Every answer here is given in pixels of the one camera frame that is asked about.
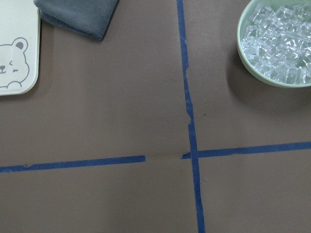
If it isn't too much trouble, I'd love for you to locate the green bowl of ice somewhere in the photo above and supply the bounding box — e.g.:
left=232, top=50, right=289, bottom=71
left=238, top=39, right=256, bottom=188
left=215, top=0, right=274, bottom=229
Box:
left=237, top=0, right=311, bottom=88

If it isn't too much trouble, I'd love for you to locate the grey folded cloth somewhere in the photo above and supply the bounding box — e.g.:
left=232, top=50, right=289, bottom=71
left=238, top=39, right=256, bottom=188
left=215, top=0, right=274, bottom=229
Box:
left=34, top=0, right=119, bottom=40

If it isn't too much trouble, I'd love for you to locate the cream bear tray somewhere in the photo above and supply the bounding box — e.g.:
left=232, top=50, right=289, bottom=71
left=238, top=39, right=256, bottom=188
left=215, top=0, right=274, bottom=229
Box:
left=0, top=0, right=40, bottom=96

